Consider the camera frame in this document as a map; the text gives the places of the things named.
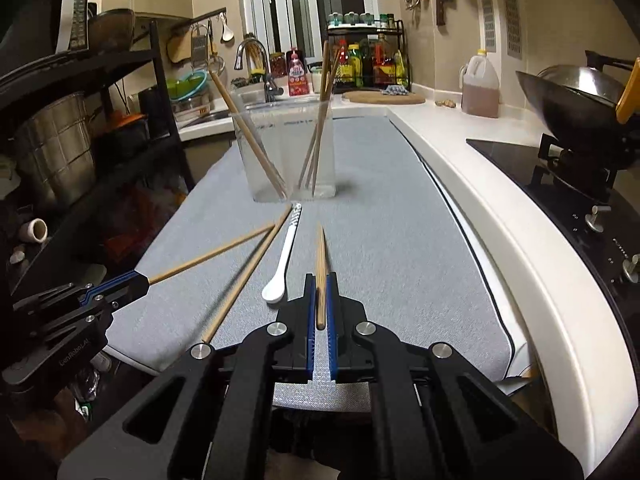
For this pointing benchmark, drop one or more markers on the chrome kitchen faucet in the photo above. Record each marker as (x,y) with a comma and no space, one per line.
(252,55)

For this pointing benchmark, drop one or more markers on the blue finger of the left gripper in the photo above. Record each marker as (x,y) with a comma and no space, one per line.
(109,287)
(135,290)

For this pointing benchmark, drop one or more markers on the black spice rack with bottles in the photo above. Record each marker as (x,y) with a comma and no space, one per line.
(371,51)

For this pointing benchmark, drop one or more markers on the black wok with lid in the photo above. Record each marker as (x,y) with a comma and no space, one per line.
(593,109)

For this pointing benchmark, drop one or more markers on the green and blue bowls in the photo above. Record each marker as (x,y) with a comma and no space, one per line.
(180,89)

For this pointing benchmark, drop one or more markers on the hanging metal grater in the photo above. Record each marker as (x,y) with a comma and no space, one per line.
(199,46)

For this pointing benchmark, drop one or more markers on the white spoon striped handle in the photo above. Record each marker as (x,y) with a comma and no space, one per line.
(275,289)

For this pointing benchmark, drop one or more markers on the grey textured table mat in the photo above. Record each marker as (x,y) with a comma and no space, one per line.
(394,240)

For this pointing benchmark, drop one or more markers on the microwave oven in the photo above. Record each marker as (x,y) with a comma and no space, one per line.
(45,28)

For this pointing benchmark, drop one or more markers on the red dish soap pouch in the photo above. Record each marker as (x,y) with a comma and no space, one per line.
(297,79)

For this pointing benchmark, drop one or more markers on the plastic jug of oil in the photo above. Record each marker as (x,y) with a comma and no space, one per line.
(479,84)

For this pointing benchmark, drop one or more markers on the lone wooden chopstick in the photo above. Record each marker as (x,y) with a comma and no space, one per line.
(325,88)

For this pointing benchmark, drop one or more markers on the hanging white ladle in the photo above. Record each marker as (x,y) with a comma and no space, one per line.
(227,36)

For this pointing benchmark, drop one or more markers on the black gas stove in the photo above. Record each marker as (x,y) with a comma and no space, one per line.
(599,222)

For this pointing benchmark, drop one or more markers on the black metal shelf rack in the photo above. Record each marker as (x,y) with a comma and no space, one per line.
(30,88)

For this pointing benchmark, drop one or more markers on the white jar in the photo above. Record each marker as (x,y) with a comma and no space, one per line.
(316,79)

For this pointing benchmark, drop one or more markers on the stainless steel sink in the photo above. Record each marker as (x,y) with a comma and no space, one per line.
(250,95)

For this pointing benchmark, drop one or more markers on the large steel pot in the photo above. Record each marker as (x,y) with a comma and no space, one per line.
(53,148)

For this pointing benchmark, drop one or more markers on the clear plastic utensil container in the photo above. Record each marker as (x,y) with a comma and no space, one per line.
(284,129)

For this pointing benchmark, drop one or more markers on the dark bowl on shelf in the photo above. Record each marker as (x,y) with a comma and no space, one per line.
(111,31)

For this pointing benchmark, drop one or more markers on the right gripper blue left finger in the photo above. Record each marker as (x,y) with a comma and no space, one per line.
(207,415)

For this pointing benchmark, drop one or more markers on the round wooden cutting board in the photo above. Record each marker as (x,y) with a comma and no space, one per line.
(379,98)

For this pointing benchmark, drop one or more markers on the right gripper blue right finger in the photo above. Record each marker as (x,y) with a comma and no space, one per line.
(435,414)

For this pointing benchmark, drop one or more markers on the blue dish cloth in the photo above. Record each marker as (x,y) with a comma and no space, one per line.
(395,90)

